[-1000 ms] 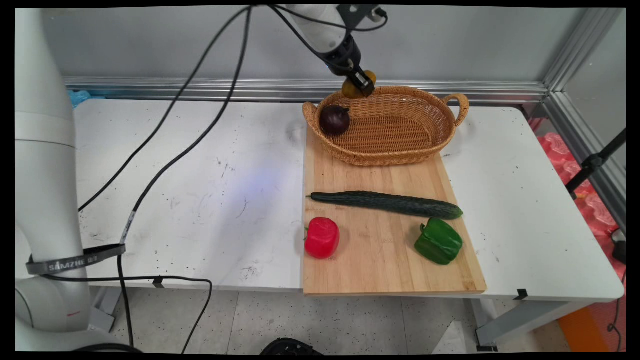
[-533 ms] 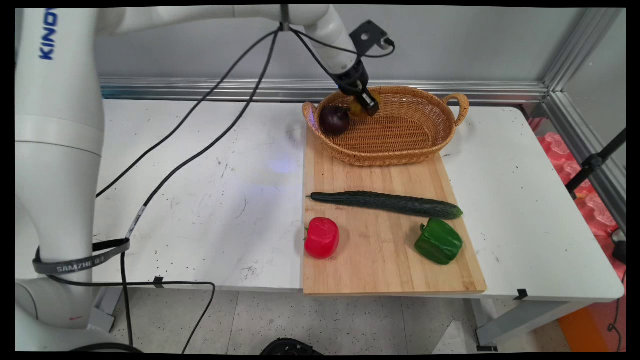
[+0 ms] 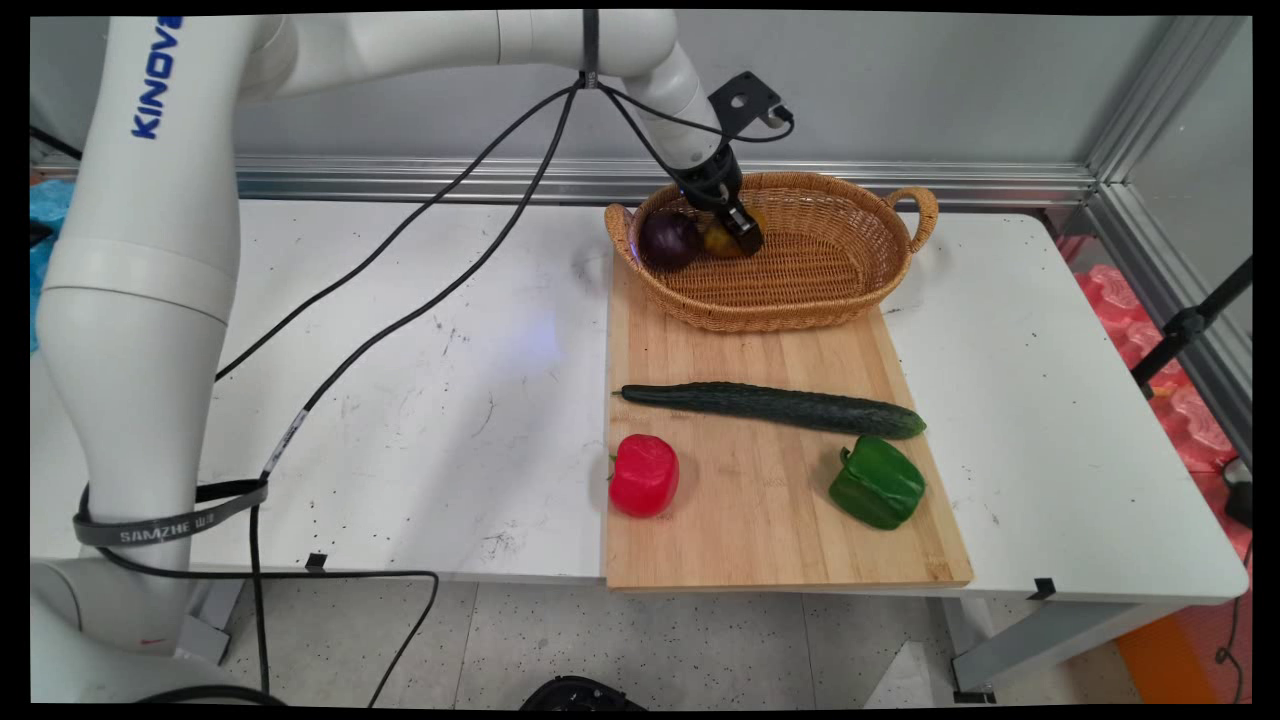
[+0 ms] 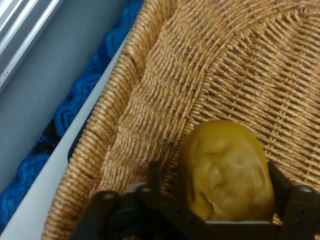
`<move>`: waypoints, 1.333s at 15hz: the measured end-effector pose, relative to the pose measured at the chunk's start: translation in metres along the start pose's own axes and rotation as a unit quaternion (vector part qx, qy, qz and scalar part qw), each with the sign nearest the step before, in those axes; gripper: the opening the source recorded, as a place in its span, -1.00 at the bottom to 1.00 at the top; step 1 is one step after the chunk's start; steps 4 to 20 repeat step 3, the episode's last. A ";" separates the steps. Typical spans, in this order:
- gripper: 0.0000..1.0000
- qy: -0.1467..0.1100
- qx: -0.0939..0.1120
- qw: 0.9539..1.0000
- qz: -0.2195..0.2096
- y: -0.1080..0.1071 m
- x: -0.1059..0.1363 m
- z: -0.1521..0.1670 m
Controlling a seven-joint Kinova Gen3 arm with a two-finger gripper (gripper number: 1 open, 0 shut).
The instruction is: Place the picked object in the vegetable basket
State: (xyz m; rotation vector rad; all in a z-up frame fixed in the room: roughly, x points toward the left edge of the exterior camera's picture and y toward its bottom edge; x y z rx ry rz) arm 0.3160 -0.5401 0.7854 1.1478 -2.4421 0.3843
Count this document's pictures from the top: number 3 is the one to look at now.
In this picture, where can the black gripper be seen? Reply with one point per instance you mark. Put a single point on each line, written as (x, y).
(712, 180)

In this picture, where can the yellow bell pepper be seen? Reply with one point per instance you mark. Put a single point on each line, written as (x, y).
(720, 243)

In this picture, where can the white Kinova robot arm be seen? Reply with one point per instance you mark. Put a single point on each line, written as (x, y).
(140, 300)

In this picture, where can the dark purple round eggplant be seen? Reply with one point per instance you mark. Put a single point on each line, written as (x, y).
(668, 240)

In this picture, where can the long dark green cucumber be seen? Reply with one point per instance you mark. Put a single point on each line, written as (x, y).
(780, 408)

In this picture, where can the red bell pepper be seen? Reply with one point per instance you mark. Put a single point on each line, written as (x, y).
(645, 475)

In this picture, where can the green bell pepper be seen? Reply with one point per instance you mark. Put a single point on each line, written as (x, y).
(878, 485)

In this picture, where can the bamboo cutting board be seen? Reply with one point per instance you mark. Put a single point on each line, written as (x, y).
(760, 540)

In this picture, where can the black tripod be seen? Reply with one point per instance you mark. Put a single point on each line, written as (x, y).
(1185, 325)

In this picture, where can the black tape tab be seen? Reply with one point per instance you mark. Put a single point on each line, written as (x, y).
(316, 562)
(1042, 589)

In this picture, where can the pink foam mat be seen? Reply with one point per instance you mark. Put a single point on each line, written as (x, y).
(1190, 420)

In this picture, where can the grey table leg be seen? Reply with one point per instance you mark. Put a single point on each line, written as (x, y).
(1050, 640)

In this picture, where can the orange panel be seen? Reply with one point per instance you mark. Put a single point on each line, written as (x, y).
(1170, 655)

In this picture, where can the blue plastic bag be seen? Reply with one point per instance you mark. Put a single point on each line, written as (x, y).
(48, 215)

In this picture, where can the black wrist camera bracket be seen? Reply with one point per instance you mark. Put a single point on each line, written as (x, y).
(745, 98)

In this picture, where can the horizontal aluminium frame rail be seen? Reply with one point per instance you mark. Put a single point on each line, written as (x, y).
(500, 180)

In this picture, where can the aluminium frame corner post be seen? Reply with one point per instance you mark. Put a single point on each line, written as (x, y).
(1160, 120)

